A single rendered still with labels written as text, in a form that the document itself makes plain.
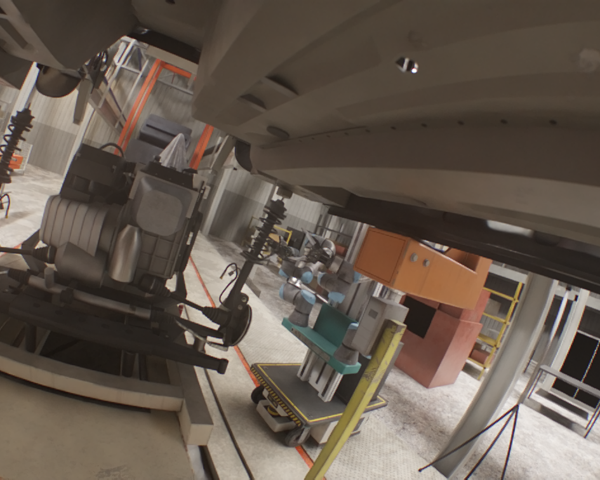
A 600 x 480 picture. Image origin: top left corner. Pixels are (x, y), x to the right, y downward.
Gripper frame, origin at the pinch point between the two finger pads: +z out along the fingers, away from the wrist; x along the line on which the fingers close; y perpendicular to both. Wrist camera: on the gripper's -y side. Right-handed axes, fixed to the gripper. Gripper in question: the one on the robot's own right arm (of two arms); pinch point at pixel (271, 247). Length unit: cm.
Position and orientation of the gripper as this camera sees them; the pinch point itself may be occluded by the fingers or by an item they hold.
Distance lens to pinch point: 163.8
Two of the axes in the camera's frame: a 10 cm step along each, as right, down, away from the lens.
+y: 7.6, 5.6, -3.3
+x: -5.7, 8.2, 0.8
